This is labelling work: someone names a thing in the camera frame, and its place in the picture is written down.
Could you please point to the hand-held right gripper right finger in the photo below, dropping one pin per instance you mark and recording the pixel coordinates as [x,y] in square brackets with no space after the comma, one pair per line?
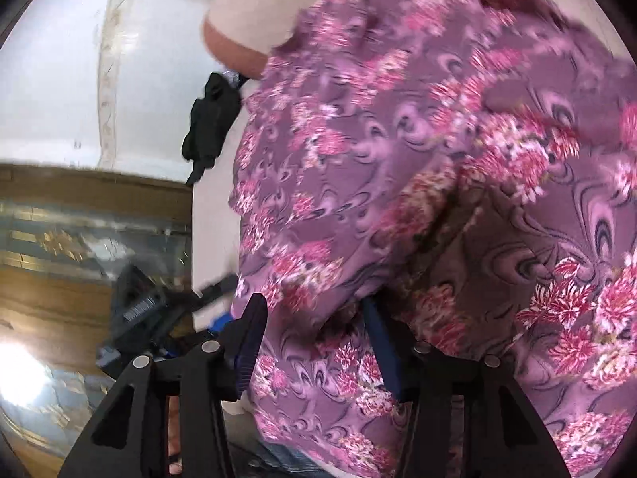
[387,353]

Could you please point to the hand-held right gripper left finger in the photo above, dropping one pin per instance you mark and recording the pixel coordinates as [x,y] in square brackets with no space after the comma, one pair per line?
[247,353]

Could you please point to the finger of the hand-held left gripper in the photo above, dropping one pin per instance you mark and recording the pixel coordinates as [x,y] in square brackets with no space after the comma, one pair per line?
[216,289]
[219,327]

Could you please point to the purple floral garment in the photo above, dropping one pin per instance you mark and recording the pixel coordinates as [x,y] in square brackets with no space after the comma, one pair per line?
[423,159]

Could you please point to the black cloth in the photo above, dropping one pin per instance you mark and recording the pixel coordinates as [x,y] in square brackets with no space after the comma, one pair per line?
[209,119]

